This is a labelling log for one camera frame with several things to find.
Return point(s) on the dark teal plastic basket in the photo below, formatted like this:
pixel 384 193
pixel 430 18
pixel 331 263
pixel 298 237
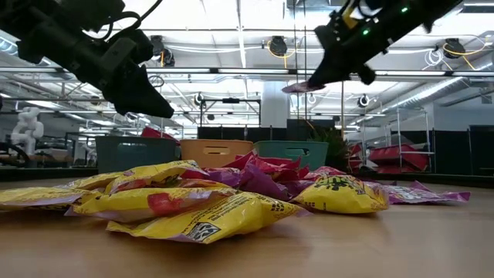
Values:
pixel 135 158

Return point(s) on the yellow tape tag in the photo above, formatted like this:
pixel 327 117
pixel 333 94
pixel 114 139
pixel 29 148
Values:
pixel 349 17

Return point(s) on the black metal stand frame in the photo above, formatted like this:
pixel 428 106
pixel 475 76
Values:
pixel 231 100

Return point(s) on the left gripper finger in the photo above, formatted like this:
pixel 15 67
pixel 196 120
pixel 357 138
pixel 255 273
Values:
pixel 135 96

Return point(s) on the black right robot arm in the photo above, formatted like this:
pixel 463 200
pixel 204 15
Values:
pixel 444 5

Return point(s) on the red Skittles candy packet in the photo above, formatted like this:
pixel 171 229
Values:
pixel 278 165

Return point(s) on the orange plastic basket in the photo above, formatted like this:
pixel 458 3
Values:
pixel 216 152

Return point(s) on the black partition panel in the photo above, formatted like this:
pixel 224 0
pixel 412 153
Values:
pixel 231 133
pixel 451 150

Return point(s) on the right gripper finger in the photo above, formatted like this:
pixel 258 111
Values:
pixel 332 71

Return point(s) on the white building column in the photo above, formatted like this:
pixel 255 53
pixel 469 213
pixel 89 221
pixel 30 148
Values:
pixel 275 104

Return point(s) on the yellow Sour Patch candy packet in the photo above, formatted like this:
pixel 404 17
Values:
pixel 343 197
pixel 154 171
pixel 92 180
pixel 216 220
pixel 127 204
pixel 34 196

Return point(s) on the silver ventilation duct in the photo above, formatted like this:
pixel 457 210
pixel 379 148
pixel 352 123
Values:
pixel 424 96

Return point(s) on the red plastic storage bin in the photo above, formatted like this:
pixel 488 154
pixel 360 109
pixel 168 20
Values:
pixel 393 170
pixel 390 152
pixel 355 150

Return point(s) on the red angled panel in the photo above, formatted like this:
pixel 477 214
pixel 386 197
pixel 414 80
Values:
pixel 154 133

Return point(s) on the metal shelf rack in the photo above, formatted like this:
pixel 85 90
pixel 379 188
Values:
pixel 399 131

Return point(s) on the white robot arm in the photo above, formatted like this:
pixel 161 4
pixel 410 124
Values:
pixel 28 127

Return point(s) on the small artificial potted plant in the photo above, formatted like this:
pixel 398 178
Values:
pixel 335 148

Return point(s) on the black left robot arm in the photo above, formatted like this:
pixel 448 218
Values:
pixel 23 19

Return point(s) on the green teal plastic basket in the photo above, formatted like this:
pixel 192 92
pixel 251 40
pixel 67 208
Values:
pixel 285 154

